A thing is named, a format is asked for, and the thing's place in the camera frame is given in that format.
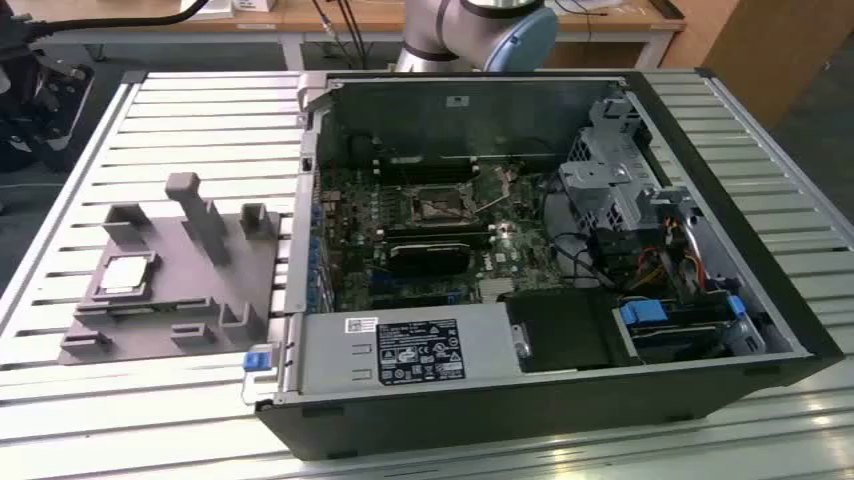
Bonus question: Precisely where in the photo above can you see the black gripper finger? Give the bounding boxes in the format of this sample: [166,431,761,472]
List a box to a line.
[30,52,95,171]

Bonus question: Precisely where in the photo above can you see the silver CPU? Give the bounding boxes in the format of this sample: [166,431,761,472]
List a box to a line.
[98,255,160,295]

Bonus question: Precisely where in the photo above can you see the black RAM slot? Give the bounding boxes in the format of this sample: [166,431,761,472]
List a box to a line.
[382,226,490,237]
[385,234,494,247]
[381,157,481,172]
[385,169,481,184]

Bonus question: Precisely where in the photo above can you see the CPU socket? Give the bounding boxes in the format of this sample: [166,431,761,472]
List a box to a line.
[410,185,479,224]

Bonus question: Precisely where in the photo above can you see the white box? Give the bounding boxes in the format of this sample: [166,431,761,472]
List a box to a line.
[198,0,277,19]

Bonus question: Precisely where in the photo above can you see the grey parts rack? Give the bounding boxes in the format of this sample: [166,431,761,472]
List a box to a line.
[58,172,282,367]

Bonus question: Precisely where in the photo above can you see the green RAM stick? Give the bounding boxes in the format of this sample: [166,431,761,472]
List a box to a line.
[106,303,210,316]

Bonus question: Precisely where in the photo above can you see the black graphics card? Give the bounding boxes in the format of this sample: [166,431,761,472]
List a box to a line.
[389,242,474,277]

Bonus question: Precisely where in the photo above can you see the silver power supply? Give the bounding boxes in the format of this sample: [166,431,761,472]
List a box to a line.
[297,303,526,396]

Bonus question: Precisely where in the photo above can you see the metal socket cover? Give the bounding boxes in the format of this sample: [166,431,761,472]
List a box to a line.
[491,164,529,202]

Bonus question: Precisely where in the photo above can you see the silver chipset heat sink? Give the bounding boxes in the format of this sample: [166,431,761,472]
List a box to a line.
[478,278,517,302]

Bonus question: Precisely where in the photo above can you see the green motherboard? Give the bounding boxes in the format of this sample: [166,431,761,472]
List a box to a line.
[317,159,569,311]

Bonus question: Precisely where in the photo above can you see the metal disk bay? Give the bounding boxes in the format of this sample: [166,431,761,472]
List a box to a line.
[557,94,669,241]

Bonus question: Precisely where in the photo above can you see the black PC case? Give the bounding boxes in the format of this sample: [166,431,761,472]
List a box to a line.
[255,69,846,462]

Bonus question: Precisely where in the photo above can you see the black plastic shroud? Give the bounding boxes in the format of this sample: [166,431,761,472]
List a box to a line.
[503,291,633,375]

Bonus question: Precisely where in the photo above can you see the hard disk in blue carrier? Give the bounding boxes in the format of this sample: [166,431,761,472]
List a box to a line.
[613,296,736,352]

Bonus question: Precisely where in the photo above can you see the brown wooden cabinet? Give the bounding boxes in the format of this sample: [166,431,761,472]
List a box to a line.
[693,0,854,132]

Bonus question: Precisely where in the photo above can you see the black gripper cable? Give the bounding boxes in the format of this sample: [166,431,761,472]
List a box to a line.
[30,0,212,37]

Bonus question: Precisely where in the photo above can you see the wooden desk white frame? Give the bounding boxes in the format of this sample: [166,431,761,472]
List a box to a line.
[0,0,689,71]

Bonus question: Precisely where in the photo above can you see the black wire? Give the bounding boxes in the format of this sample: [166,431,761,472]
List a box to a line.
[543,232,603,282]

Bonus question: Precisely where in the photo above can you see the orange and yellow wire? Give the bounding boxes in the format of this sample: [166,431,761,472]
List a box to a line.
[630,248,710,290]

